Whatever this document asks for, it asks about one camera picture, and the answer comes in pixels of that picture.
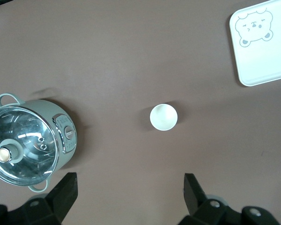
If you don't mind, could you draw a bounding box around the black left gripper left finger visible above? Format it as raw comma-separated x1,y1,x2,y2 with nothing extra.
11,172,79,225

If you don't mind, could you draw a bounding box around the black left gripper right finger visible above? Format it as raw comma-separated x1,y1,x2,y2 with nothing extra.
179,172,228,225

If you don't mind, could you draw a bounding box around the white IKEA cup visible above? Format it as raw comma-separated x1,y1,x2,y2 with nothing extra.
149,103,179,131

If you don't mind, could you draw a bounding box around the glass pot lid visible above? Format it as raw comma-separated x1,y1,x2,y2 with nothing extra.
0,106,59,186

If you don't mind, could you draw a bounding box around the grey-green electric cooking pot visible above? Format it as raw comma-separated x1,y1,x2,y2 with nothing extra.
0,93,76,193

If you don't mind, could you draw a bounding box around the cream bear print tray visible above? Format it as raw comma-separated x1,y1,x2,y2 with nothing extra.
229,0,281,87

